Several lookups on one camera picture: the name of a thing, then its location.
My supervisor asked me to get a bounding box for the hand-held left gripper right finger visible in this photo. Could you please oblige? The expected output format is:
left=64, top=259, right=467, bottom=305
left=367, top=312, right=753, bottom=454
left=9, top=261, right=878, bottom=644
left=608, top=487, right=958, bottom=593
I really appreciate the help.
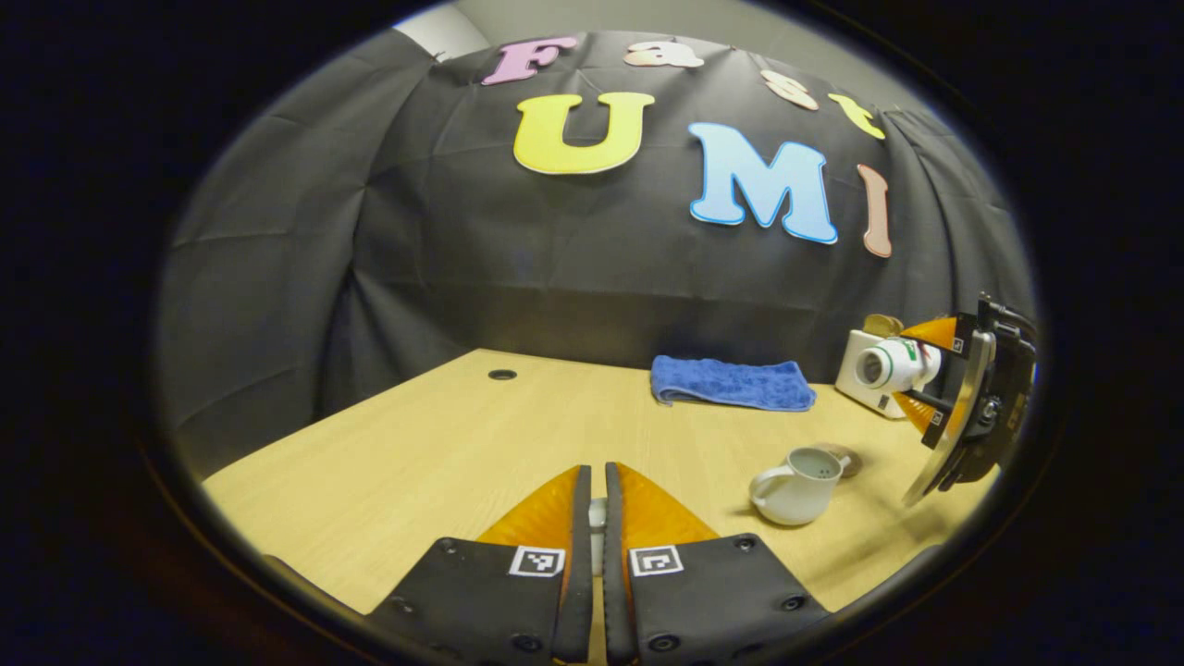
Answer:
left=603, top=462, right=833, bottom=665

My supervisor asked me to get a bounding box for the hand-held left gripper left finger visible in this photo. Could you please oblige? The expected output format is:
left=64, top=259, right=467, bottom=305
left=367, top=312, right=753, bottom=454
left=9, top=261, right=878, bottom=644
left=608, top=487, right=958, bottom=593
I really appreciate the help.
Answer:
left=365, top=464, right=593, bottom=665

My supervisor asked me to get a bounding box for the white water bottle green ring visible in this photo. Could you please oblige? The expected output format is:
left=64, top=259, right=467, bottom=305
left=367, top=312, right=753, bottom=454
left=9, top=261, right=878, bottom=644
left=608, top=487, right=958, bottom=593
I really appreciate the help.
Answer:
left=854, top=337, right=943, bottom=392

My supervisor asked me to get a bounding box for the round brown coaster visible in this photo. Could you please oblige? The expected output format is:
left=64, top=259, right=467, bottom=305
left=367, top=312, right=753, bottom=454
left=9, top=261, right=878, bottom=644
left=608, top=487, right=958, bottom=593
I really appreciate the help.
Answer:
left=814, top=443, right=863, bottom=479

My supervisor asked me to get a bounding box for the white teacup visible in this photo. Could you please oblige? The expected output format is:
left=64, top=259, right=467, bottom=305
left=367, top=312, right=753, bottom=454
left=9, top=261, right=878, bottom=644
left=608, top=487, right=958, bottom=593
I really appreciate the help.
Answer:
left=748, top=447, right=852, bottom=527

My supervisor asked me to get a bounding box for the white toaster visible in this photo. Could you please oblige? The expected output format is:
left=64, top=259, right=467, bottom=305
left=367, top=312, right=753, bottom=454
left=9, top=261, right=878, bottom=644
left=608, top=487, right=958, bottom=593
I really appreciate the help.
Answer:
left=834, top=328, right=912, bottom=420

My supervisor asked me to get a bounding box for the blue towel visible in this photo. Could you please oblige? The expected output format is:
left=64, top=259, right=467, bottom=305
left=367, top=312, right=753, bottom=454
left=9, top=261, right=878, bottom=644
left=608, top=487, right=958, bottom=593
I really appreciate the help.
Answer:
left=650, top=355, right=818, bottom=413

